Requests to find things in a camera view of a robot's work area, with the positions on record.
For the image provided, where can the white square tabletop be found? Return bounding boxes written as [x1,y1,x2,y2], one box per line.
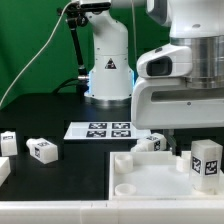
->
[109,151,224,201]

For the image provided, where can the white fiducial marker board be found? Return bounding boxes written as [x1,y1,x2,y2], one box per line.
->
[64,122,151,140]

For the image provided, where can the white U-shaped obstacle wall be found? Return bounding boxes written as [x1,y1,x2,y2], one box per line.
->
[0,155,224,224]

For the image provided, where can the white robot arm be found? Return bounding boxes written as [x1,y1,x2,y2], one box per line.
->
[81,0,224,129]

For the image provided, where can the white cable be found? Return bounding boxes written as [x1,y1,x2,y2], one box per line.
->
[0,0,80,108]

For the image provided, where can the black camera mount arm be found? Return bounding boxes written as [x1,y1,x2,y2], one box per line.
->
[53,3,88,96]

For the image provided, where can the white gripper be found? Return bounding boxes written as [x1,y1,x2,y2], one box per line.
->
[131,77,224,155]

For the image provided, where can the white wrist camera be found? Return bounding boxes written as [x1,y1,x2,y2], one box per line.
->
[137,44,193,78]

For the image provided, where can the black cables at base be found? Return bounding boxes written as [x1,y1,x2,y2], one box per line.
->
[51,77,88,95]

